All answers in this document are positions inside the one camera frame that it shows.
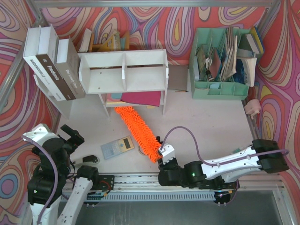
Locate blue beige scientific calculator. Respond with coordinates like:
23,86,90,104
101,136,135,160

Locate orange chenille duster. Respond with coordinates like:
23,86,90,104
114,106,162,163

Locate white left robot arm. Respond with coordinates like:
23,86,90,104
22,123,99,225

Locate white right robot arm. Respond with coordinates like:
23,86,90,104
158,139,289,190

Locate white wooden bookshelf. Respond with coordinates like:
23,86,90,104
79,49,169,116

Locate black T-shaped plastic part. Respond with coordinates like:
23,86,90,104
156,136,163,144

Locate white masking tape roll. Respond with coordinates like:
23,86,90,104
138,146,146,156

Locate grey Lonely One book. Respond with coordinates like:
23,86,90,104
55,38,85,99

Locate coloured paper sheet stack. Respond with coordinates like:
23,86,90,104
106,91,161,106

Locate pink piggy figurine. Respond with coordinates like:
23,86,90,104
244,99,261,120

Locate brown Fredonia book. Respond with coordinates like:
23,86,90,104
36,26,75,101

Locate leaning books behind shelf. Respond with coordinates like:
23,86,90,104
76,29,130,53

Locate grey brown notebook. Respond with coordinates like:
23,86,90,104
168,65,188,91

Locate white Mademoiselle book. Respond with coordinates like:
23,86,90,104
23,27,66,101

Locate magazines in green organizer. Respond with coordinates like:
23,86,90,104
194,26,240,82

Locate mint green desk organizer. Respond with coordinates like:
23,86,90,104
189,28,249,100

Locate blue white books at organizer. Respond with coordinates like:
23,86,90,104
233,27,265,87

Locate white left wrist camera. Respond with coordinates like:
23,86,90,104
21,123,58,146

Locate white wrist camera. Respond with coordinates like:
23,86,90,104
21,123,58,146
159,144,175,164

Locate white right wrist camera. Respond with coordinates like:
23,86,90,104
159,144,175,164

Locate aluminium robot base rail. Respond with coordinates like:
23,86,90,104
84,172,285,205

